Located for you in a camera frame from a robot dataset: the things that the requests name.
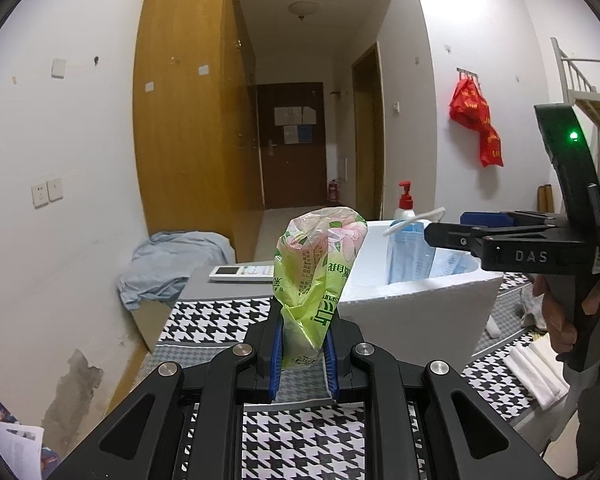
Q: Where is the light blue cloth heap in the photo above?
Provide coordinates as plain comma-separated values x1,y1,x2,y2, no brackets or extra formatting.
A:
117,231,236,311

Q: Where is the person's right hand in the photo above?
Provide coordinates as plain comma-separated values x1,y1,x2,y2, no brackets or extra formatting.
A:
532,275,600,354

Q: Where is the blue face mask pack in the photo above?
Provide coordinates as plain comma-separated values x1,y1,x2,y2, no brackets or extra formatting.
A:
382,207,477,284

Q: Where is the white styrofoam box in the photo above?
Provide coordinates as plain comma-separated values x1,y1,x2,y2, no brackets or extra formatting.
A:
338,221,503,370

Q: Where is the white towel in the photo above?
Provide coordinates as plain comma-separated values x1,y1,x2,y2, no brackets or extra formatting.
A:
504,337,569,411

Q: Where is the red hanging bag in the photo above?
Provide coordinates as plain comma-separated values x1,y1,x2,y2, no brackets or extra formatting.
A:
449,73,504,168

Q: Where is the green pink tissue pack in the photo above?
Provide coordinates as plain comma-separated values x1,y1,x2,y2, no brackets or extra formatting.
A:
273,206,367,368

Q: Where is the white lotion pump bottle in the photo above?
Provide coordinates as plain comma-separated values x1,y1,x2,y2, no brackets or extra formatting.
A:
393,181,416,220

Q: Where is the white foam roll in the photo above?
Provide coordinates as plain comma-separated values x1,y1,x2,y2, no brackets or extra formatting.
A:
486,315,502,339

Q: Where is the white metal bunk bed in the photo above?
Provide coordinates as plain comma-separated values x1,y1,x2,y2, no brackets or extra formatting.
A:
549,36,600,212

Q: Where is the wall power socket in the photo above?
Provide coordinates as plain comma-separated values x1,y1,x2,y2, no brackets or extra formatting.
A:
30,177,64,209

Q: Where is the wooden wardrobe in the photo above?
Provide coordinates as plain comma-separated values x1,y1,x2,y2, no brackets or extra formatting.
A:
133,0,263,261

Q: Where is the dark brown entrance door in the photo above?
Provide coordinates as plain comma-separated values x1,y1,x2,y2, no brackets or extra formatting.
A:
257,82,327,209

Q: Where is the red fire extinguisher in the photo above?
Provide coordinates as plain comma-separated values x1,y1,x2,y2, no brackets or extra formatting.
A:
327,179,339,204

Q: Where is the grey rag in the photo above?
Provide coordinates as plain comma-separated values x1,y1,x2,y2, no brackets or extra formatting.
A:
520,285,547,333

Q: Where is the ceiling lamp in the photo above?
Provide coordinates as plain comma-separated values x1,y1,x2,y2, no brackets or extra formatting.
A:
288,0,321,21

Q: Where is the white remote control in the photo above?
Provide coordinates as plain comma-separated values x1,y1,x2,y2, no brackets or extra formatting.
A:
209,263,274,283

